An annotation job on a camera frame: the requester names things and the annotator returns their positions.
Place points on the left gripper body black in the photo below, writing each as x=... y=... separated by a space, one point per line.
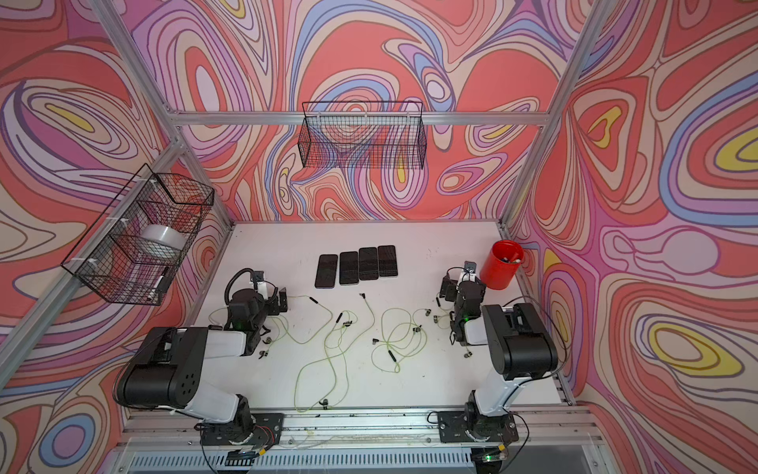
x=274 y=299

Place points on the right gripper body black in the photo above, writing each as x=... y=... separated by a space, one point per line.
x=448 y=287

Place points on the black phone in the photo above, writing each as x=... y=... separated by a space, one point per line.
x=387 y=261
x=368 y=264
x=327 y=270
x=349 y=268

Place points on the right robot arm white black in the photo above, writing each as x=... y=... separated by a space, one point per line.
x=521 y=351

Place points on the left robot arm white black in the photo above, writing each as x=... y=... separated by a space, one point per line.
x=166 y=372

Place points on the red cylindrical cup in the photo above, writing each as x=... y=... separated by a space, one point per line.
x=501 y=264

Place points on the white tape roll in basket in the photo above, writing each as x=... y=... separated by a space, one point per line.
x=162 y=242

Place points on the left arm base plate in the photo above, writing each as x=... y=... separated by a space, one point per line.
x=262 y=430

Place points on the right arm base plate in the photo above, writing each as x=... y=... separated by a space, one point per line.
x=457 y=427

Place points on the black wire basket on left wall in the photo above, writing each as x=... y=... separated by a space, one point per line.
x=135 y=254

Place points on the black wire basket on wall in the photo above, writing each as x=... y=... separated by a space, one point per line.
x=386 y=135
x=135 y=254

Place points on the black wire basket on back wall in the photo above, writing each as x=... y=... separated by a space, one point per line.
x=386 y=135

